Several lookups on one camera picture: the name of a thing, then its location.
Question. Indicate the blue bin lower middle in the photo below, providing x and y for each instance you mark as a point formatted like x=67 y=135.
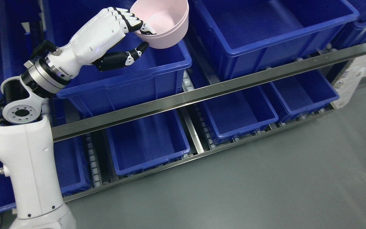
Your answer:
x=146 y=143

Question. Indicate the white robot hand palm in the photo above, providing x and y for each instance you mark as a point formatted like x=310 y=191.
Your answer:
x=91 y=41

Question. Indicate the blue bin lower left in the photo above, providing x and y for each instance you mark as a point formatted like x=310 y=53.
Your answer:
x=73 y=172

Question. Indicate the blue bin lower far right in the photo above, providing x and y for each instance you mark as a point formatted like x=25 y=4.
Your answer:
x=300 y=94

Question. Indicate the blue bin lower right centre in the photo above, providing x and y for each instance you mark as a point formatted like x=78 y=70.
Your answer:
x=237 y=114

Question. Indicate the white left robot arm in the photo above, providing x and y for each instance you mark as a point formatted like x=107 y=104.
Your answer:
x=26 y=142

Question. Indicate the steel shelf rail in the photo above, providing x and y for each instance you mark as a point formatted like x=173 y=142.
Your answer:
x=180 y=100

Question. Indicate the blue bin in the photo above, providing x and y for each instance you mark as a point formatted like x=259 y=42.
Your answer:
x=157 y=74
x=146 y=143
x=20 y=34
x=300 y=94
x=246 y=36
x=73 y=172
x=237 y=114

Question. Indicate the blue bin upper middle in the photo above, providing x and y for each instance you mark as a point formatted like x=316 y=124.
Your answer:
x=157 y=74

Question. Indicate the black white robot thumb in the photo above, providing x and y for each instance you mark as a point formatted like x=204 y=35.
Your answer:
x=117 y=60

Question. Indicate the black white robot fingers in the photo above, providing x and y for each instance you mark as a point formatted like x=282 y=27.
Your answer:
x=130 y=23

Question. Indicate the white sign with blue letters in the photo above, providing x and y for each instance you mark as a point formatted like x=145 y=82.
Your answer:
x=347 y=80

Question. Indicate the blue bin upper left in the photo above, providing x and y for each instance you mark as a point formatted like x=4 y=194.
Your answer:
x=20 y=34

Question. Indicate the blue bin upper right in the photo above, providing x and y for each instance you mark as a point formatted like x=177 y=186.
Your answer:
x=246 y=36

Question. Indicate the pink bowl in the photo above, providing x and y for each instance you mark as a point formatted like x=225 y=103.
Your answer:
x=144 y=9
x=167 y=38

